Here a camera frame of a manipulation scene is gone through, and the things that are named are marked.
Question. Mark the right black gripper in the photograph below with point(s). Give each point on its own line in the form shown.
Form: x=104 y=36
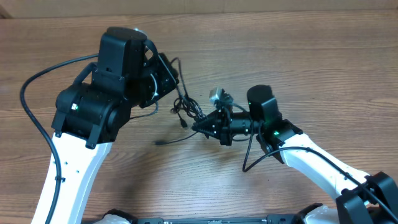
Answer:
x=216 y=124

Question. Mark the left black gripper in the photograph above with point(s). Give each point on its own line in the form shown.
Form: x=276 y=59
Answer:
x=168 y=74

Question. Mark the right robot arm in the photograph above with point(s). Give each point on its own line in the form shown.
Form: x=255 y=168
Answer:
x=359 y=196

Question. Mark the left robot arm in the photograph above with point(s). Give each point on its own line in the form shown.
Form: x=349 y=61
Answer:
x=127 y=71

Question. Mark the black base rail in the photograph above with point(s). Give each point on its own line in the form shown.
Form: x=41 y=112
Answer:
x=211 y=221

